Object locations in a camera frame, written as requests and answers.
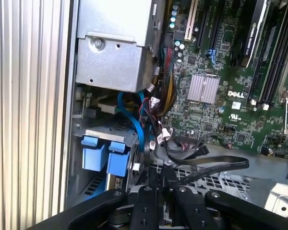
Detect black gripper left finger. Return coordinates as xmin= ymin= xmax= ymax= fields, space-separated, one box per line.
xmin=26 ymin=167 xmax=163 ymax=230

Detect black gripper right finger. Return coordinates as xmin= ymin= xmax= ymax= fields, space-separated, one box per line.
xmin=165 ymin=181 xmax=288 ymax=230

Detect black disk wire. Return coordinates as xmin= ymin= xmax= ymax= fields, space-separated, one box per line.
xmin=167 ymin=155 xmax=251 ymax=191

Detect hard disk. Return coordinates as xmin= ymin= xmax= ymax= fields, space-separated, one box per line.
xmin=81 ymin=135 xmax=146 ymax=202

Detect blue disk wire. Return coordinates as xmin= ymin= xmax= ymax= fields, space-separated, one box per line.
xmin=117 ymin=92 xmax=151 ymax=159

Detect silver perforated disk bay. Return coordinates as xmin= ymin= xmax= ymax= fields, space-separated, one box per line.
xmin=146 ymin=153 xmax=288 ymax=216

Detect black RAM slot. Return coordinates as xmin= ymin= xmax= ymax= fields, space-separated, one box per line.
xmin=263 ymin=0 xmax=288 ymax=110
xmin=251 ymin=0 xmax=288 ymax=106
xmin=268 ymin=4 xmax=288 ymax=111
xmin=257 ymin=0 xmax=288 ymax=108

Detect black expansion slot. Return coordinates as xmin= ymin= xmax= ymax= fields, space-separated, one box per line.
xmin=210 ymin=0 xmax=223 ymax=46
xmin=195 ymin=4 xmax=211 ymax=49

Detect white expansion slot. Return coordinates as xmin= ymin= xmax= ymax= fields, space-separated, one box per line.
xmin=184 ymin=0 xmax=200 ymax=42

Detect green motherboard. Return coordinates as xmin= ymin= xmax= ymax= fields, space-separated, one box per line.
xmin=158 ymin=0 xmax=288 ymax=156

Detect silver chipset heatsink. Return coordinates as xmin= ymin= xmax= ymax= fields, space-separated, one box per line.
xmin=187 ymin=74 xmax=221 ymax=104

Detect dark grey PC case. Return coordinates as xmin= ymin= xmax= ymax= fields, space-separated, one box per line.
xmin=62 ymin=0 xmax=288 ymax=230

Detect blue motherboard SATA port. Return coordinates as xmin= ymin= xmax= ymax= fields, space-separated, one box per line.
xmin=207 ymin=48 xmax=218 ymax=67

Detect silver power supply box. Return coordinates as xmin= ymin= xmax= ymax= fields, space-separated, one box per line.
xmin=75 ymin=0 xmax=164 ymax=93

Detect black graphics card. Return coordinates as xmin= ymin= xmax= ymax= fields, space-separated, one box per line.
xmin=239 ymin=0 xmax=272 ymax=69

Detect thin wires with white tags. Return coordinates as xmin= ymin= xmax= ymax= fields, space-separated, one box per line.
xmin=143 ymin=94 xmax=177 ymax=154

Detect yellow and black wire bundle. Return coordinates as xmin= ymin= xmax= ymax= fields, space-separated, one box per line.
xmin=146 ymin=45 xmax=178 ymax=115

